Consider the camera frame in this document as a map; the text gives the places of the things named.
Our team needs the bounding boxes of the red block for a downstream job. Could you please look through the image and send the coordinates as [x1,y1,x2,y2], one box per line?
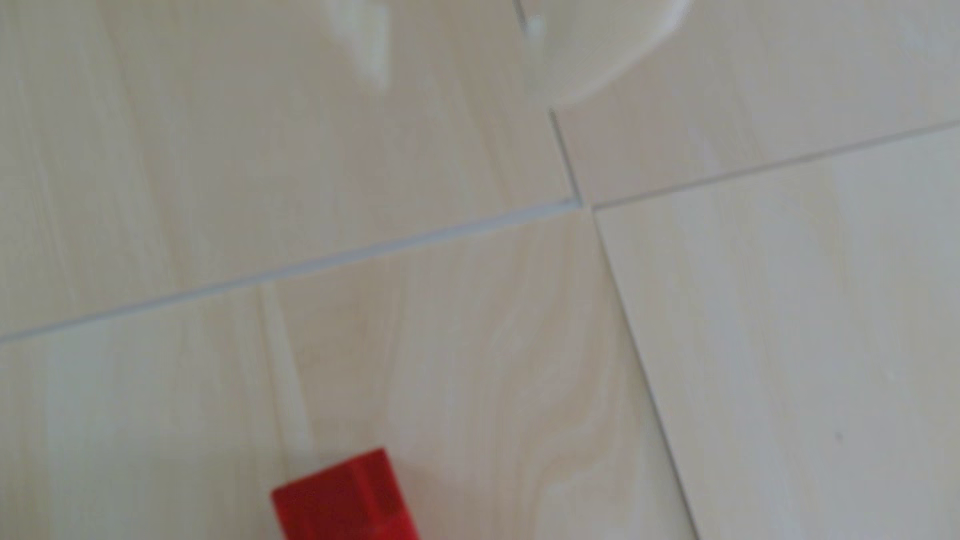
[270,447,421,540]

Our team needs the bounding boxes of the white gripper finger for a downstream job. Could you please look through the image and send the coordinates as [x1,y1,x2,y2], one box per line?
[318,0,393,90]
[517,0,695,111]

